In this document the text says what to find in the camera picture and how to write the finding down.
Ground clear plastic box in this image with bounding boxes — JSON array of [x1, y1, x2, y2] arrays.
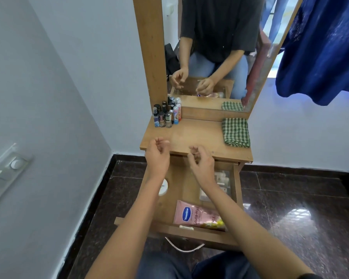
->
[[199, 170, 232, 202]]

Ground pink lotion tube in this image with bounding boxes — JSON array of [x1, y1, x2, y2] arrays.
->
[[173, 200, 225, 230]]

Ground person's blue jeans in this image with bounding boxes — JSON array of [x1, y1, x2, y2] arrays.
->
[[135, 251, 261, 279]]

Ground blue hanging garment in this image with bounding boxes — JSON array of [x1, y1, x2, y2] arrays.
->
[[275, 0, 349, 107]]

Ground grey wall switch panel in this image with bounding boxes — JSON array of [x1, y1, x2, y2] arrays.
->
[[0, 143, 34, 213]]

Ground person's left hand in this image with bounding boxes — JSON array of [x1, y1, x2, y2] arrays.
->
[[144, 138, 171, 179]]

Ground group of small cosmetic bottles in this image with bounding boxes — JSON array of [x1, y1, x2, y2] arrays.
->
[[152, 96, 183, 129]]

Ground tall wall mirror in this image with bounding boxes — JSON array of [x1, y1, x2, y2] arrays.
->
[[162, 0, 301, 113]]

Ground green checked cloth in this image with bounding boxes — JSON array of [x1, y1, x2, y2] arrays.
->
[[222, 118, 251, 148]]

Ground person's right hand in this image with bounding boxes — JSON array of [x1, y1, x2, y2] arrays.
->
[[188, 145, 219, 190]]

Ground wooden dressing table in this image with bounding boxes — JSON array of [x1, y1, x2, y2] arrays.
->
[[132, 0, 305, 253]]

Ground person's left forearm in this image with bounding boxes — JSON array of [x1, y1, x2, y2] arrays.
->
[[85, 172, 170, 279]]

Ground person's right forearm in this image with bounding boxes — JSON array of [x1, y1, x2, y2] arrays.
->
[[199, 181, 316, 279]]

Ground wooden drawer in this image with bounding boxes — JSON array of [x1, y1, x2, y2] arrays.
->
[[114, 155, 245, 252]]

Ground yellow packet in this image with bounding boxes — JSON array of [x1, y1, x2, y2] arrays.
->
[[204, 218, 226, 232]]

